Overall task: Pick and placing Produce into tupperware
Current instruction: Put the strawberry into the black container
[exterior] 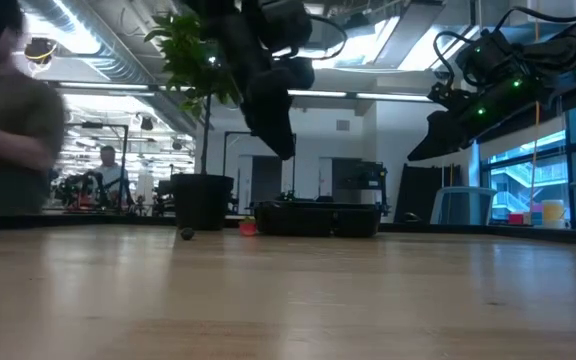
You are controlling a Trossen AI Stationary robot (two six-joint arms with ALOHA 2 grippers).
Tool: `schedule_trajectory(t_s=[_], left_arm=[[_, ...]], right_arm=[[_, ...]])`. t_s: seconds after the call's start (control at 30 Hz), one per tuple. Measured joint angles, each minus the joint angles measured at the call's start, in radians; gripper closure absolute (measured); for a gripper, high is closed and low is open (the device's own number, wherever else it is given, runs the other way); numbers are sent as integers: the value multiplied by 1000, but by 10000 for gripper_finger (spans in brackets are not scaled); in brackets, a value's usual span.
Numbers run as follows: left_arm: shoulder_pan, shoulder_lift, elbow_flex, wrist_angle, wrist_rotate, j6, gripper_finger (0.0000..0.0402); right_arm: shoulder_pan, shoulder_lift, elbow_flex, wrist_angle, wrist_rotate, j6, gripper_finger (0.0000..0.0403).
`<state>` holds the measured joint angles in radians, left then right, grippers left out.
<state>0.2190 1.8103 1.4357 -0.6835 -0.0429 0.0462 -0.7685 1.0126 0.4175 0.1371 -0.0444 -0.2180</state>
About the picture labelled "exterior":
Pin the black metal frame rig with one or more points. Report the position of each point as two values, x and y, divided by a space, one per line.
225 160
124 150

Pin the long tube ceiling light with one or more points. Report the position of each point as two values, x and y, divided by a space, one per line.
368 95

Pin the red box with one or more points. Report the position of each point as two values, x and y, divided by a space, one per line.
516 218

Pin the red strawberry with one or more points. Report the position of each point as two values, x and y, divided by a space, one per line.
248 228

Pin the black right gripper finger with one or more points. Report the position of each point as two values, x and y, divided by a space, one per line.
440 137

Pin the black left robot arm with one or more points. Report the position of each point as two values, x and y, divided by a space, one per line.
248 30

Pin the black panel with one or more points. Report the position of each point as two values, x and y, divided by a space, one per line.
420 192

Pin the green leafy indoor tree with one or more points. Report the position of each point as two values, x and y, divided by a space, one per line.
188 60

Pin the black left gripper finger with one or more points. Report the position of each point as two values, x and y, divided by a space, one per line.
275 137

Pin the black dome object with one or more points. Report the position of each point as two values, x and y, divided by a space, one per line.
410 217

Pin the small dark green ball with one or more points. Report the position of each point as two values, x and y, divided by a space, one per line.
187 233

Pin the blue and pink box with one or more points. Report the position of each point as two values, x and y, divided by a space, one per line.
536 217

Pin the yellow cup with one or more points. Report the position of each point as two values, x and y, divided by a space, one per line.
553 212

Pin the black plastic tupperware container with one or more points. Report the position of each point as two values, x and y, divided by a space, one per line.
318 220

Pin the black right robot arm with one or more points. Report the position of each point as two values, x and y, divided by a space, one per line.
543 45

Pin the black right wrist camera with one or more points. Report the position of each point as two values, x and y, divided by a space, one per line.
445 95

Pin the black plant pot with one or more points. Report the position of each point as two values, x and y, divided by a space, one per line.
202 202

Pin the person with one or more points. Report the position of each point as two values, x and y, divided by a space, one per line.
8 125
110 175

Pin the grey bin with white rim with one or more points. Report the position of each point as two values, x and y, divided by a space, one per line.
463 206

